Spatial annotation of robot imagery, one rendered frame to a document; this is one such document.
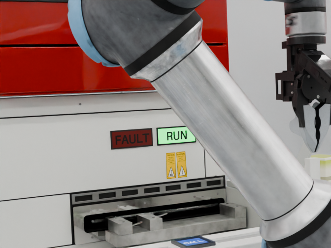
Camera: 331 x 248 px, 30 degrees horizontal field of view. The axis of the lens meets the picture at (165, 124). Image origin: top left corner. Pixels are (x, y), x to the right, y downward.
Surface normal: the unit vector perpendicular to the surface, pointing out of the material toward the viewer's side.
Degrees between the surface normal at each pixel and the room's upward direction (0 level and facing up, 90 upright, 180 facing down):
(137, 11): 129
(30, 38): 90
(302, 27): 90
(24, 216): 90
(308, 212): 56
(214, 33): 90
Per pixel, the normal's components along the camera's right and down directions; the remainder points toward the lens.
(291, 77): -0.90, 0.06
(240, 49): 0.44, 0.03
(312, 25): 0.12, 0.05
